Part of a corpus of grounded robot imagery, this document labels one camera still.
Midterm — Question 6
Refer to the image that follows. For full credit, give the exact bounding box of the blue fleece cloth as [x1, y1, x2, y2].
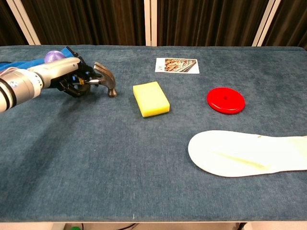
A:
[0, 46, 79, 72]

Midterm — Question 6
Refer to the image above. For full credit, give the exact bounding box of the red plastic disc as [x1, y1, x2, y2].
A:
[207, 87, 246, 115]

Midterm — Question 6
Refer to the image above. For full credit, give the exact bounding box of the blue table mat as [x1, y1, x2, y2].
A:
[0, 45, 307, 222]

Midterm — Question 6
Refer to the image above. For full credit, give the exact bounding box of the yellow sponge green underside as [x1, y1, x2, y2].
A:
[132, 81, 171, 118]

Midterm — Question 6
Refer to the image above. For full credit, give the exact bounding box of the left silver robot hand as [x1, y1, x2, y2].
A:
[26, 51, 102, 98]

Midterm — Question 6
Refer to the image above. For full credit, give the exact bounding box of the purple ball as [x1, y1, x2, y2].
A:
[44, 50, 66, 64]

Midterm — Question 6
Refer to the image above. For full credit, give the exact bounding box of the steel claw hammer black handle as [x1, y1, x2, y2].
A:
[83, 62, 118, 98]

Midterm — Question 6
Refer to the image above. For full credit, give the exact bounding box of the white shoe insole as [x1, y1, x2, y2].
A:
[188, 130, 307, 178]

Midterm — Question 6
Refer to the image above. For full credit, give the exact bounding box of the white partition post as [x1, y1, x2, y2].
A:
[251, 0, 282, 47]
[144, 0, 158, 46]
[6, 0, 41, 46]

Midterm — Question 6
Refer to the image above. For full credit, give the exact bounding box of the printed picture card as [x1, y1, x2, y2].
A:
[154, 57, 200, 75]

